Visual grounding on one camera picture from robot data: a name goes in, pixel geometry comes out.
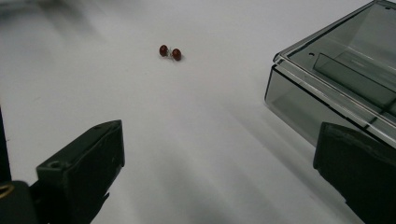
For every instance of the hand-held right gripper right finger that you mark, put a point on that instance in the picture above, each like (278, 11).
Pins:
(361, 168)

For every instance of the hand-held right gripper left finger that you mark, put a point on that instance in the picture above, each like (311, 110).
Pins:
(84, 168)

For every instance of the clear grey plastic compartment box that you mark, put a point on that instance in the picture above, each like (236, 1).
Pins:
(295, 102)

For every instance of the red stud earring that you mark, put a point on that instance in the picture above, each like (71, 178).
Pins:
(176, 54)
(163, 50)

